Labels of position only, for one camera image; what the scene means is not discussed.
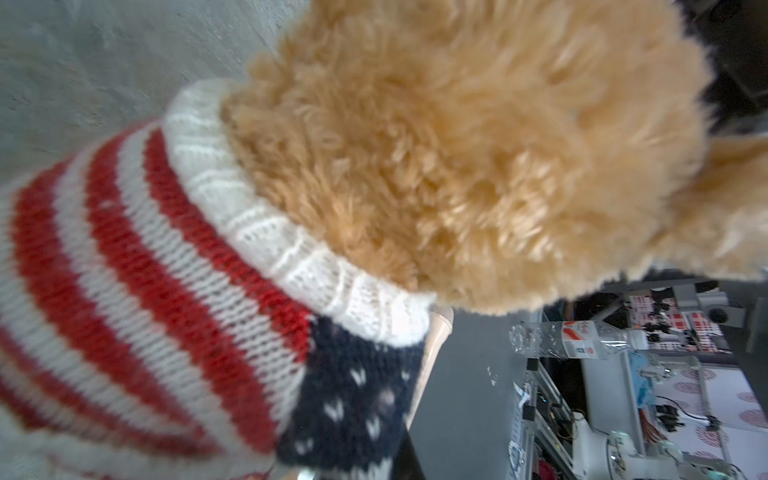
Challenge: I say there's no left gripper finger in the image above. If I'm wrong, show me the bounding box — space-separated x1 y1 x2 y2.
390 432 426 480

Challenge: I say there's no red white striped sweater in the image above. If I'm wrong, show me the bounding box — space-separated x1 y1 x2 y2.
1 80 433 479

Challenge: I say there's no brown teddy bear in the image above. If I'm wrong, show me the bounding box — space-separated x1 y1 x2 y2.
221 1 767 314

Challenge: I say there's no clear plastic water bottle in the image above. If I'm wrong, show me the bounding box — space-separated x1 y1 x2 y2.
509 321 649 360

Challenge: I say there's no cluttered background workbench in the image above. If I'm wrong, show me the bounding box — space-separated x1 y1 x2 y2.
508 279 767 479

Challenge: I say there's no beige cylindrical handle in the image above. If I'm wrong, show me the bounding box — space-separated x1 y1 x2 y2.
406 306 454 429

